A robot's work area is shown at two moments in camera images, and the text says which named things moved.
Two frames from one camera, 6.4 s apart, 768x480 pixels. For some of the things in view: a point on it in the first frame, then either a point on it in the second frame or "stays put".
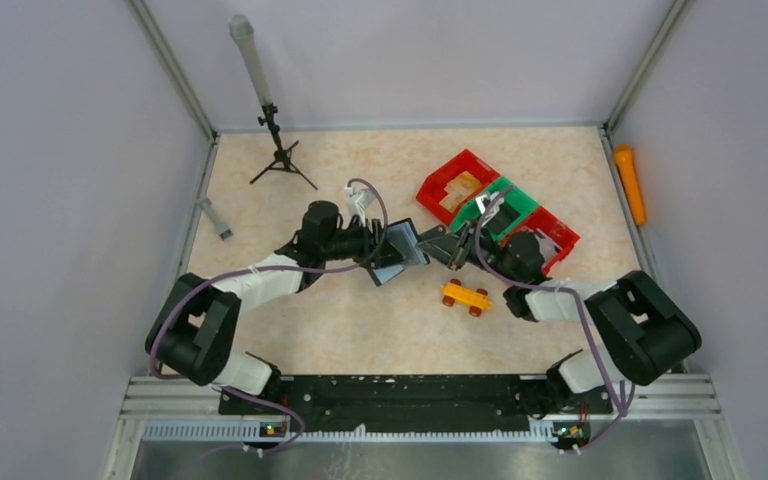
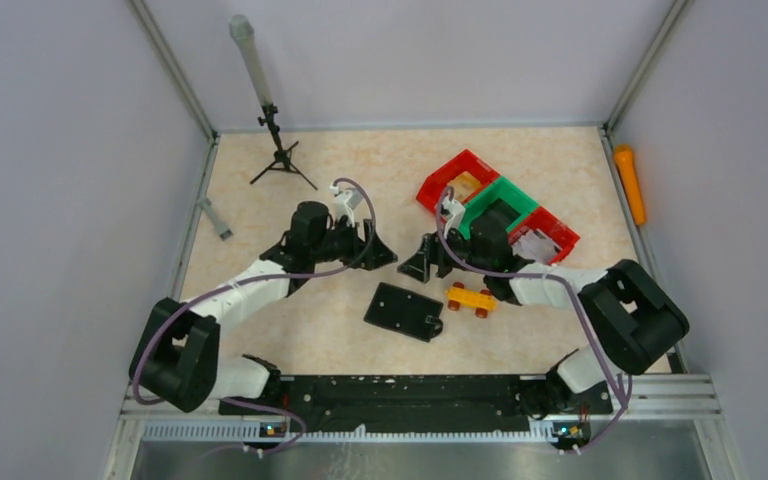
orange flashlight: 626,160 stays put
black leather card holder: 403,236 → 405,312
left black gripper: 369,240 stays put
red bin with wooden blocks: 451,186 stays put
